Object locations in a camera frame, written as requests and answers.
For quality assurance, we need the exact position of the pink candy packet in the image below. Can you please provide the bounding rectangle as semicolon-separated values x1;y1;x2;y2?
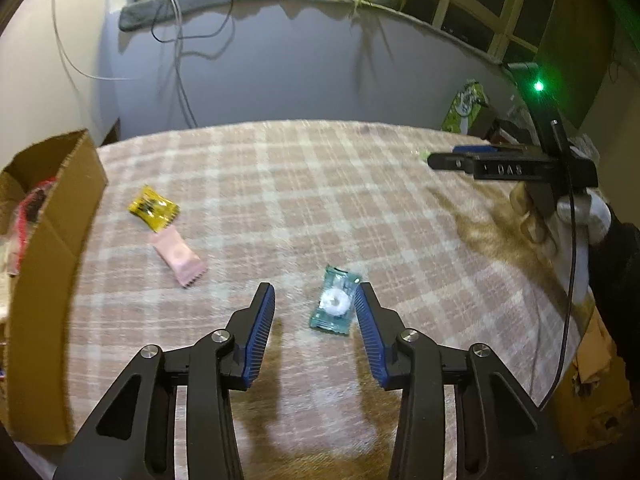
150;226;207;288

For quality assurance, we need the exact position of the clear cracker package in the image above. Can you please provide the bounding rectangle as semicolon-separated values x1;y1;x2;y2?
0;229;22;326

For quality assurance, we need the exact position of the pink plaid tablecloth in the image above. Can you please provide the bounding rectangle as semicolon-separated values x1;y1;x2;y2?
66;122;593;479

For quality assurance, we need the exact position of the grey windowsill cloth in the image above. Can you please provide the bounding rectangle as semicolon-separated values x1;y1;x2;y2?
118;0;503;66

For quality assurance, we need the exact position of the green cartoon bag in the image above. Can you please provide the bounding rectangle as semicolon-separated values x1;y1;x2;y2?
440;79;489;134

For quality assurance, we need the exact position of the white cable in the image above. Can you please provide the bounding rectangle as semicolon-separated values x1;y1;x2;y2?
49;0;199;129

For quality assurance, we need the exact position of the teal mint candy packet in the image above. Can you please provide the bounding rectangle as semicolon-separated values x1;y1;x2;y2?
309;266;362;336

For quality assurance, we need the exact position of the gloved right hand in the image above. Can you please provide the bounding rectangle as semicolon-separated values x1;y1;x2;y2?
510;182;612;304

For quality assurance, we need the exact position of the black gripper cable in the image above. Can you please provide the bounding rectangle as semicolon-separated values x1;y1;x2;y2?
537;119;580;410

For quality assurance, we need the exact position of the yellow candy packet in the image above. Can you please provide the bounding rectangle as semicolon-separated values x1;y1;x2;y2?
128;185;180;233

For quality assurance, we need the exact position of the red dark snack packet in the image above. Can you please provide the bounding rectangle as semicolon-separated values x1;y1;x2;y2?
14;177;58;266

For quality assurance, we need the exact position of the brown cardboard box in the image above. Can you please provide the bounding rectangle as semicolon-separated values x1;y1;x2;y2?
1;130;107;445

